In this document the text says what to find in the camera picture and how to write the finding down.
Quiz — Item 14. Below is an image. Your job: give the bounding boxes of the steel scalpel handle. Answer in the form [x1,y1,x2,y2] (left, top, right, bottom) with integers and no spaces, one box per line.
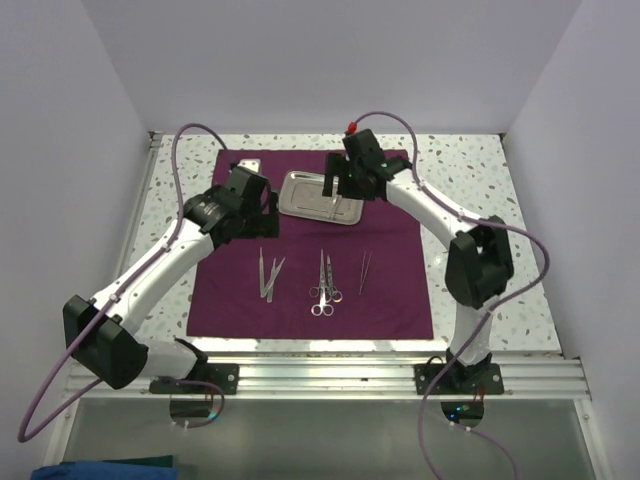
[259,258,285,298]
[266,259,279,304]
[259,247,267,298]

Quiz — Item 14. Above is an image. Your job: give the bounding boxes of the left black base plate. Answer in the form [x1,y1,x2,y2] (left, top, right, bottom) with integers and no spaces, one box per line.
[149,363,240,395]

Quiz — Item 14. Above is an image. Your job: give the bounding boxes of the blue cloth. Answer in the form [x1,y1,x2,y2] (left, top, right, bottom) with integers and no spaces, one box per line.
[30,461,178,480]

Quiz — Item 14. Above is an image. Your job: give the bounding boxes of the steel scissors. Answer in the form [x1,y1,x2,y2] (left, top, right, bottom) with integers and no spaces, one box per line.
[326,256,343,303]
[309,273,334,317]

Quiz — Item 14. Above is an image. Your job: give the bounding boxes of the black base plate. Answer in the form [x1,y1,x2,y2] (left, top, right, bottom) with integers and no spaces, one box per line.
[149,363,240,395]
[413,356,505,398]

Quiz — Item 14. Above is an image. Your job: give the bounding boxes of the steel instrument tray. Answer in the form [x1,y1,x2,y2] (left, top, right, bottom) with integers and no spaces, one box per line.
[279,170,364,226]

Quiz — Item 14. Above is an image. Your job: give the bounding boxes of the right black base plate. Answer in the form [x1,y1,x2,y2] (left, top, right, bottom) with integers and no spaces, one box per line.
[413,356,505,398]

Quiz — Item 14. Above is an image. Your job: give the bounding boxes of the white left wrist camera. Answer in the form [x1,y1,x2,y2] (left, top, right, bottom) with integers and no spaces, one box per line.
[239,158,262,174]

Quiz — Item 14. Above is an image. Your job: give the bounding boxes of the green cloth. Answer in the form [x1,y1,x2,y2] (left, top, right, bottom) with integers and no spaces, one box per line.
[61,455,174,468]

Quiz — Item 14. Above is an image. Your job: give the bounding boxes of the purple surgical cloth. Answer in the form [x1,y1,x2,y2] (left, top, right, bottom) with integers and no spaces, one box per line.
[185,148,434,340]

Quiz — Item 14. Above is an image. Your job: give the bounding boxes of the broad steel tweezers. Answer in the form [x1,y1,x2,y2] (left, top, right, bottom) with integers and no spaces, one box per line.
[328,195,342,220]

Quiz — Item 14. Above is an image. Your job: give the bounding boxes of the thin steel tweezers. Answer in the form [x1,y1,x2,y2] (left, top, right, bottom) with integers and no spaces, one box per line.
[358,251,372,295]

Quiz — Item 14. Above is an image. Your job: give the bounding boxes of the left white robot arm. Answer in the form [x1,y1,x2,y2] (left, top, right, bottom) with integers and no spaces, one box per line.
[63,159,279,393]

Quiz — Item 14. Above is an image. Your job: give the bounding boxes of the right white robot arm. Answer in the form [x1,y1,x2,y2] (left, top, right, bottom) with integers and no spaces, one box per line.
[322,123,514,393]

